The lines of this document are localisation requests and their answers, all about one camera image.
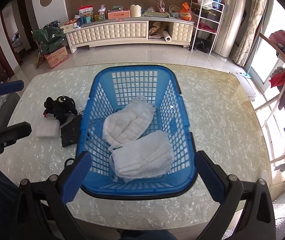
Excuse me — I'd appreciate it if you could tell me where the black dragon plush toy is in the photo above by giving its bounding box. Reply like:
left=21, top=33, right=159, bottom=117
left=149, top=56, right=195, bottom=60
left=43, top=95, right=78, bottom=125

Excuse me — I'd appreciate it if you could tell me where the white quilted towel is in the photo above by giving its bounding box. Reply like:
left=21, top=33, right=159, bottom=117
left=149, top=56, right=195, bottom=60
left=109, top=130, right=174, bottom=183

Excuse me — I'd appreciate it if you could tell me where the white fluffy towel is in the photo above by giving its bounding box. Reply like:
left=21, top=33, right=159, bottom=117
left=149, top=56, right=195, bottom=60
left=102, top=95, right=157, bottom=151

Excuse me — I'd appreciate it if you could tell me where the blue plastic basket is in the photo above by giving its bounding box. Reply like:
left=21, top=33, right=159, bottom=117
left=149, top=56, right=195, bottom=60
left=77, top=65, right=198, bottom=200

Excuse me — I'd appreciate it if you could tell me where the printed cardboard box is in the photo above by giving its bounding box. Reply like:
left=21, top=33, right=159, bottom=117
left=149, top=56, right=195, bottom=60
left=45, top=46, right=69, bottom=69

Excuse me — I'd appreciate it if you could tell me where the dark green bag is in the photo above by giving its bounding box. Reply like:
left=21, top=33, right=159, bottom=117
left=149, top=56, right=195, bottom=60
left=32, top=27, right=65, bottom=54

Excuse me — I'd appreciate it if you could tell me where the pink storage box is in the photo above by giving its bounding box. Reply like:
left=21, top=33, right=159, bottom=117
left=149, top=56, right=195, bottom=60
left=107, top=10, right=131, bottom=20

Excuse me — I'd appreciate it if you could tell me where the wooden clothes drying rack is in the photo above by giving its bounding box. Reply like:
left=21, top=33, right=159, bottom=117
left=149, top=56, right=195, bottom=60
left=253, top=32, right=285, bottom=165

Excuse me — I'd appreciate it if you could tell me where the cream cylindrical container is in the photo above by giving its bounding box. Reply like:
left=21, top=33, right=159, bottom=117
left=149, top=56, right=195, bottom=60
left=130, top=4, right=141, bottom=17

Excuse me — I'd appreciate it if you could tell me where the white paper roll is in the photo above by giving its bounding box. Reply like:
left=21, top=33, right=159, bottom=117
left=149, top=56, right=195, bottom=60
left=162, top=31, right=172, bottom=42

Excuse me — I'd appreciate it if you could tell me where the cream tufted tv cabinet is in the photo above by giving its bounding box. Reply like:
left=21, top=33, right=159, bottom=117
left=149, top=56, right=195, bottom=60
left=65, top=17, right=193, bottom=53

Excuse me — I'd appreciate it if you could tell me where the white metal shelf rack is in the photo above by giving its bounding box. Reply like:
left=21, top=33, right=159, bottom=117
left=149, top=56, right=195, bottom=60
left=190, top=0, right=225, bottom=55

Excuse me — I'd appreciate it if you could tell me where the orange bag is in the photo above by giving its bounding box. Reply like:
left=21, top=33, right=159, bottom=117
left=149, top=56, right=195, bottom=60
left=180, top=2, right=192, bottom=21

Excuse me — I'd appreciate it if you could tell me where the white floor air conditioner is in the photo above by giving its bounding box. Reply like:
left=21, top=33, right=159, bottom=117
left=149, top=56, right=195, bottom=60
left=213, top=0, right=246, bottom=61

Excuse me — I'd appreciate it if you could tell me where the beige patterned curtain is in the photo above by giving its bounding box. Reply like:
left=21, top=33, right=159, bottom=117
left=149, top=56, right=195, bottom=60
left=233, top=0, right=267, bottom=67

